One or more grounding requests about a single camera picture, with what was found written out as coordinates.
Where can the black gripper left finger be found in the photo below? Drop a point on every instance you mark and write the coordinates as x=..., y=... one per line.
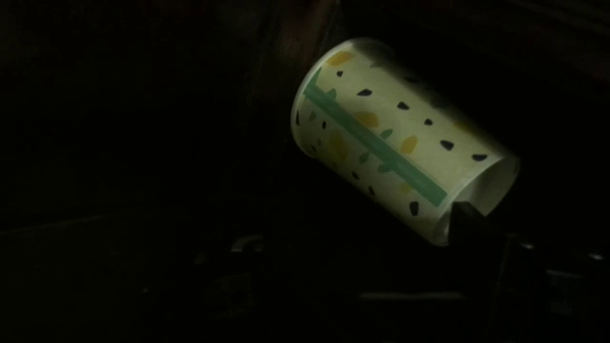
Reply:
x=244, y=245

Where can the speckled paper coffee cup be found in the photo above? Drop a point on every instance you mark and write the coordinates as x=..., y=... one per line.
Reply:
x=382, y=140

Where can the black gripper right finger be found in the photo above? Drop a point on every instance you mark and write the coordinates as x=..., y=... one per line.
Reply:
x=469, y=232

